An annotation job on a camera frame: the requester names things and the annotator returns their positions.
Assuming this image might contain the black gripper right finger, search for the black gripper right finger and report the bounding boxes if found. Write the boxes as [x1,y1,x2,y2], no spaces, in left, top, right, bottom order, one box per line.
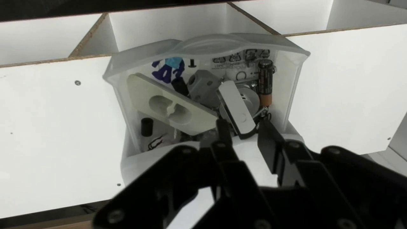
[255,118,407,229]

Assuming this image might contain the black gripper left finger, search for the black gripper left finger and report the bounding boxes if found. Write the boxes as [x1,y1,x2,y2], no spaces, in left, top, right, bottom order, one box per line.
[91,80,277,229]

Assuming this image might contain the small grey object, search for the small grey object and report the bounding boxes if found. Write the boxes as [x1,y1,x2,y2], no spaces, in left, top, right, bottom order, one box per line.
[186,68,224,109]

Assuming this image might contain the clear plastic drawer with clutter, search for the clear plastic drawer with clutter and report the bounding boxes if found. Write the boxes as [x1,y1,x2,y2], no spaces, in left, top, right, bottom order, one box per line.
[102,31,311,170]

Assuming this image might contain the round silver disc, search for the round silver disc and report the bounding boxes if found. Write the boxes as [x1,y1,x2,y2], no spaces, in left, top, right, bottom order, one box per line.
[239,84,261,114]

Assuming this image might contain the black and orange battery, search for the black and orange battery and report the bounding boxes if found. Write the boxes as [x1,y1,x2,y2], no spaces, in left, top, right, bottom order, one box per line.
[257,58,276,108]

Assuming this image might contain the white moulded plastic tray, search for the white moulded plastic tray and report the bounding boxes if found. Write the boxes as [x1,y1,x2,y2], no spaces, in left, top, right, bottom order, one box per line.
[126,71,220,137]

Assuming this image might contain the blue patterned item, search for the blue patterned item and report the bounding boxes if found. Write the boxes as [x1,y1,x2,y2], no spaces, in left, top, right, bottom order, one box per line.
[150,56,187,84]

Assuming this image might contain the small black cylinder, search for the small black cylinder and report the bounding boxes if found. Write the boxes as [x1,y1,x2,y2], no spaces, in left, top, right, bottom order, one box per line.
[140,117,154,138]

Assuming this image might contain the white cubby shelf unit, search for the white cubby shelf unit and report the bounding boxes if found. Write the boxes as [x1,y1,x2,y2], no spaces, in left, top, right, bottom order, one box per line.
[0,0,407,221]

